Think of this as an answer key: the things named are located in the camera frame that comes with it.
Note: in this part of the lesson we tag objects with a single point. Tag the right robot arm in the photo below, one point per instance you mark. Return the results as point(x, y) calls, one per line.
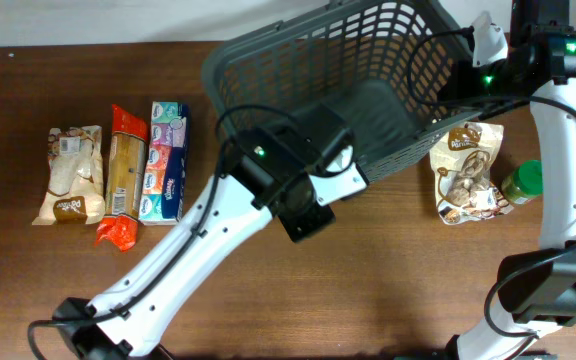
point(532, 63)

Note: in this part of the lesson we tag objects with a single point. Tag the green lidded jar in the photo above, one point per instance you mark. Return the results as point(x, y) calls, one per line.
point(524, 183)

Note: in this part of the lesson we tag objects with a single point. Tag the white brown rice pouch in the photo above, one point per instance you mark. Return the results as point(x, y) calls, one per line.
point(74, 193)

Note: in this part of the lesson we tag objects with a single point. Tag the grey plastic shopping basket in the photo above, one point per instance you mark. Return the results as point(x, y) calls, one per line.
point(377, 64)

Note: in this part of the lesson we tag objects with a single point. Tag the orange spaghetti packet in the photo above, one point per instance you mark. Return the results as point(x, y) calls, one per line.
point(126, 166)

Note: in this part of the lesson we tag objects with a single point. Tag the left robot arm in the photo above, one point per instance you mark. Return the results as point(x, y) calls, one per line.
point(291, 169)

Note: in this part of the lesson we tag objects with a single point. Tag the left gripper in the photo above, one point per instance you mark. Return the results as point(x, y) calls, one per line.
point(302, 235)

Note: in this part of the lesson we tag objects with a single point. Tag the white brown mushroom pouch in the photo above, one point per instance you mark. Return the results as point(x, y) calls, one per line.
point(461, 161)

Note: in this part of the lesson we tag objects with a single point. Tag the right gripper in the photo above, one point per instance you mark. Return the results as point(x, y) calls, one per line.
point(457, 88)

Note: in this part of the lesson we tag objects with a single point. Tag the Kleenex tissue multipack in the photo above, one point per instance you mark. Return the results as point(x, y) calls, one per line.
point(165, 172)

